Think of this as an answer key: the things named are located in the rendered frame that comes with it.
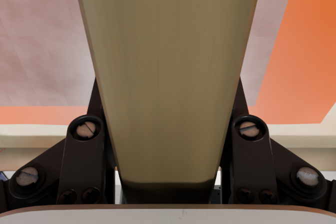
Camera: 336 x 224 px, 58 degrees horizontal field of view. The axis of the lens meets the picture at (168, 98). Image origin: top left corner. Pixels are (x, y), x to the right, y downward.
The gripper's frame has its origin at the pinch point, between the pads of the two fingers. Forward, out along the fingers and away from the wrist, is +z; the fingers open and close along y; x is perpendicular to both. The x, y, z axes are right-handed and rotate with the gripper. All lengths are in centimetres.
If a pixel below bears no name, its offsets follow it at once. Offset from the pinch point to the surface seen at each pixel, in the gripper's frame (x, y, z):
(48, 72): -11.4, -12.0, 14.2
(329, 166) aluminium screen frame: -24.9, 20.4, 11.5
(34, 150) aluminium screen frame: -24.9, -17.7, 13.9
